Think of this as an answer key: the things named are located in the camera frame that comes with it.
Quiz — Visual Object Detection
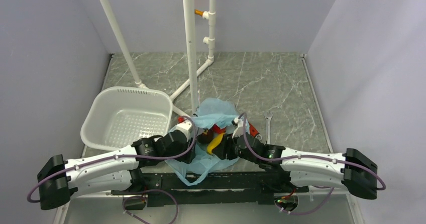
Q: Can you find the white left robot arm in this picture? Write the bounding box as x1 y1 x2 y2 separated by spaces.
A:
27 129 197 210

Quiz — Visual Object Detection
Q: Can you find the white PVC pipe frame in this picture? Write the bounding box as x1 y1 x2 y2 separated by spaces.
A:
99 0 217 113

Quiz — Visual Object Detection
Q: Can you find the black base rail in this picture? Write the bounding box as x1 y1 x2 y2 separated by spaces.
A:
112 171 307 205

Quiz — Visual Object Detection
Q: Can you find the white plastic basket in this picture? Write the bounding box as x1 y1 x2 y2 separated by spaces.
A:
80 86 173 151

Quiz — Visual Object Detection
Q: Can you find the light blue printed plastic bag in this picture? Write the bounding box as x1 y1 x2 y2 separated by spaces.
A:
165 98 240 186

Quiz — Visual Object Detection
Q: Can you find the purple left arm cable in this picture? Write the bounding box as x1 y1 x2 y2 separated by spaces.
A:
26 116 197 224

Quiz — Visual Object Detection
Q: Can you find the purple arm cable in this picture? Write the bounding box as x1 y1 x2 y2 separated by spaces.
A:
238 113 387 216
26 116 197 224

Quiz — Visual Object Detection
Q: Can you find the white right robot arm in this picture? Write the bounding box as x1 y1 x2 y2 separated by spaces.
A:
206 133 383 200

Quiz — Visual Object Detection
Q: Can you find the red fake apple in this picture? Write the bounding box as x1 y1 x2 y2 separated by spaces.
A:
211 125 226 134

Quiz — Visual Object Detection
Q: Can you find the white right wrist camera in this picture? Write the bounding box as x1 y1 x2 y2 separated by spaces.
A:
232 116 247 138

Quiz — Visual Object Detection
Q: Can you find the yellow fake fruit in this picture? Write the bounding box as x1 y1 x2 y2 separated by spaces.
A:
206 133 225 155

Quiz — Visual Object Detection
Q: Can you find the brown fake fruit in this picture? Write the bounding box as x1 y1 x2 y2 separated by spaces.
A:
196 129 215 145

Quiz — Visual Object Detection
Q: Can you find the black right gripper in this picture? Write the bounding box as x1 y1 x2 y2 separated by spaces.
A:
212 131 260 164

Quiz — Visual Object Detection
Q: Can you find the silver combination wrench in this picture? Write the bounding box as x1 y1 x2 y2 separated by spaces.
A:
264 111 273 144

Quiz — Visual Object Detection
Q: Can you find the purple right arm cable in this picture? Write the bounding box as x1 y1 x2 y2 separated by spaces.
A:
238 113 387 216

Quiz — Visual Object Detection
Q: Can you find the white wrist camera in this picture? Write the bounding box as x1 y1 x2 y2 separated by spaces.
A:
174 116 194 140
232 116 247 138

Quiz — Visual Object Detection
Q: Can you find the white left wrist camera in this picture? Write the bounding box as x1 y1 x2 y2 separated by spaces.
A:
174 116 194 140

